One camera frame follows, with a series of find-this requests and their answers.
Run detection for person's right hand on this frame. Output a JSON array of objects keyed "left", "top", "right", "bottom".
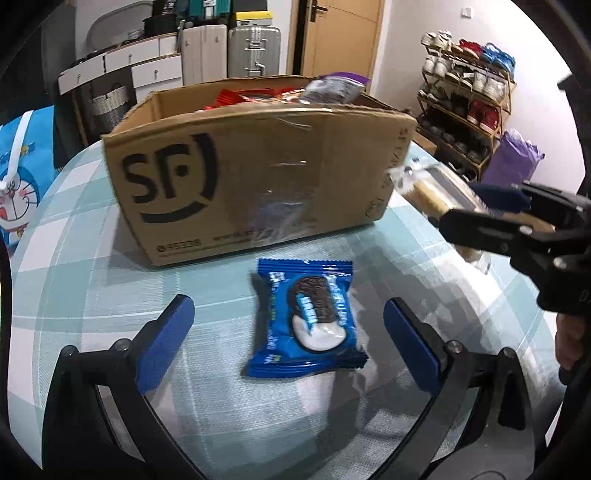
[{"left": 555, "top": 314, "right": 586, "bottom": 370}]

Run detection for blue Doraemon tote bag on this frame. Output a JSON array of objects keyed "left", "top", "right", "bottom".
[{"left": 1, "top": 106, "right": 57, "bottom": 248}]

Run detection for purple white snack bag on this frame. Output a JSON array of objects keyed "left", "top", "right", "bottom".
[{"left": 298, "top": 72, "right": 370, "bottom": 104}]

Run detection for clear biscuit pack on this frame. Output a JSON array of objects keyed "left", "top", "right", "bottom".
[{"left": 386, "top": 161, "right": 555, "bottom": 273}]

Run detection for shoe rack with shoes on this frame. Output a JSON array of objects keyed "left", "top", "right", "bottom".
[{"left": 417, "top": 30, "right": 516, "bottom": 182}]

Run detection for purple plastic bag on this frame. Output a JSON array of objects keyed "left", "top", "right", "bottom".
[{"left": 481, "top": 129, "right": 545, "bottom": 187}]

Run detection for woven laundry basket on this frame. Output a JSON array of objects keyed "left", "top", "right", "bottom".
[{"left": 89, "top": 83, "right": 130, "bottom": 136}]

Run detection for beige suitcase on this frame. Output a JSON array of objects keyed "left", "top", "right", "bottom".
[{"left": 181, "top": 24, "right": 228, "bottom": 86}]

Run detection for wooden door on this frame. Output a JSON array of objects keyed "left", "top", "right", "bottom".
[{"left": 284, "top": 1, "right": 388, "bottom": 80}]

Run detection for silver suitcase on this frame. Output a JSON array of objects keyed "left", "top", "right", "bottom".
[{"left": 228, "top": 26, "right": 281, "bottom": 78}]

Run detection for white drawer desk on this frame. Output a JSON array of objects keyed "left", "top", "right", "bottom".
[{"left": 57, "top": 33, "right": 183, "bottom": 102}]

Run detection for SF cardboard box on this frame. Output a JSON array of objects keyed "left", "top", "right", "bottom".
[{"left": 102, "top": 75, "right": 417, "bottom": 266}]

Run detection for red chip bag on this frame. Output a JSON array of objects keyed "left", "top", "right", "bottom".
[{"left": 204, "top": 87, "right": 304, "bottom": 110}]

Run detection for blue oreo pack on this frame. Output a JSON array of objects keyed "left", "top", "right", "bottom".
[{"left": 246, "top": 258, "right": 368, "bottom": 379}]

